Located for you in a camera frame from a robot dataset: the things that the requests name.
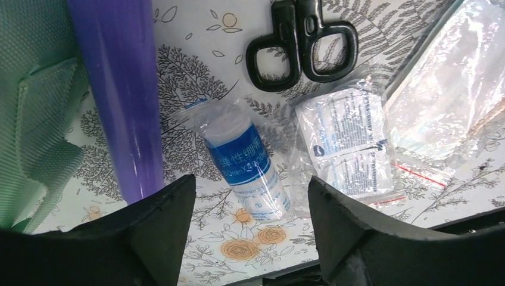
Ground gauze pads clear bag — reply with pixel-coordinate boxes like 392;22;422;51
385;1;504;187

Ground white bandage roll blue label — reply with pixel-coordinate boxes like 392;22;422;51
179;98;296;224

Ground alcohol wipes clear bag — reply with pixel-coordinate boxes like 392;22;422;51
288;79;404;210

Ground mint green medicine kit case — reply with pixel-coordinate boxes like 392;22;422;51
1;1;89;234

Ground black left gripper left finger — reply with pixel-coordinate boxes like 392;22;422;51
1;175;196;285

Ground purple flashlight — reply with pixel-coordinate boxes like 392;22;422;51
67;1;164;204

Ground black handled scissors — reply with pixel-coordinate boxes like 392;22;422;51
245;1;359;92

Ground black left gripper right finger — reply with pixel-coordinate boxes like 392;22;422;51
308;177;504;285

